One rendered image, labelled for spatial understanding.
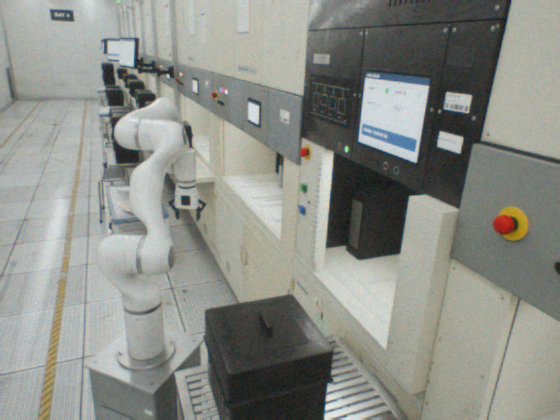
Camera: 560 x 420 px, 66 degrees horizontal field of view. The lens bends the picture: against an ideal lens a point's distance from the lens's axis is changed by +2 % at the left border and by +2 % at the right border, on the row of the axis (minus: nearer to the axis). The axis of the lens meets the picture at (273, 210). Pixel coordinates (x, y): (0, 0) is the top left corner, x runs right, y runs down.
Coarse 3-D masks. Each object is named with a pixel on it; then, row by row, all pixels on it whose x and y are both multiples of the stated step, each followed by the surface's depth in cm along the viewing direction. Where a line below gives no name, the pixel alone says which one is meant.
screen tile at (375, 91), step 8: (368, 88) 127; (376, 88) 124; (384, 88) 120; (368, 96) 128; (376, 96) 124; (384, 96) 121; (384, 104) 121; (368, 112) 129; (376, 112) 125; (384, 112) 121; (368, 120) 129; (376, 120) 125; (384, 120) 122
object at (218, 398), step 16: (208, 368) 130; (272, 400) 109; (288, 400) 111; (304, 400) 113; (320, 400) 115; (224, 416) 113; (240, 416) 107; (256, 416) 109; (272, 416) 111; (288, 416) 113; (304, 416) 115; (320, 416) 118
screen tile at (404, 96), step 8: (400, 88) 114; (400, 96) 114; (408, 96) 111; (392, 104) 118; (408, 104) 112; (416, 104) 109; (392, 112) 118; (416, 112) 109; (392, 120) 118; (400, 120) 115; (408, 120) 112; (416, 120) 109; (400, 128) 116; (408, 128) 112; (416, 128) 110
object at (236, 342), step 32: (224, 320) 120; (256, 320) 121; (288, 320) 121; (224, 352) 108; (256, 352) 108; (288, 352) 109; (320, 352) 109; (224, 384) 106; (256, 384) 105; (288, 384) 108; (320, 384) 112
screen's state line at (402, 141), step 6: (366, 126) 130; (372, 126) 127; (366, 132) 131; (372, 132) 128; (378, 132) 125; (384, 132) 122; (390, 132) 120; (378, 138) 125; (384, 138) 123; (390, 138) 120; (396, 138) 117; (402, 138) 115; (408, 138) 113; (390, 144) 120; (396, 144) 118; (402, 144) 115; (408, 144) 113; (414, 144) 111; (414, 150) 111
